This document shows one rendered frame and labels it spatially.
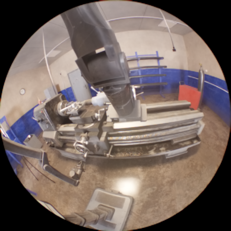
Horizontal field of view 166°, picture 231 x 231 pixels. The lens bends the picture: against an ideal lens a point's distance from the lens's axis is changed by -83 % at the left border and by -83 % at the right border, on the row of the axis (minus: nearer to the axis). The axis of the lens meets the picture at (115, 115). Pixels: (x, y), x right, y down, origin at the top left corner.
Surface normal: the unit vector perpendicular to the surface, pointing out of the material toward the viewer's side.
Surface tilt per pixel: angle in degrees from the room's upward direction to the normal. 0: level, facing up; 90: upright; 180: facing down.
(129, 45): 90
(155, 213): 0
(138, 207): 0
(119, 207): 0
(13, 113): 90
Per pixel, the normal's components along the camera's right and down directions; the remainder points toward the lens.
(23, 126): 0.97, -0.11
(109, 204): -0.21, -0.84
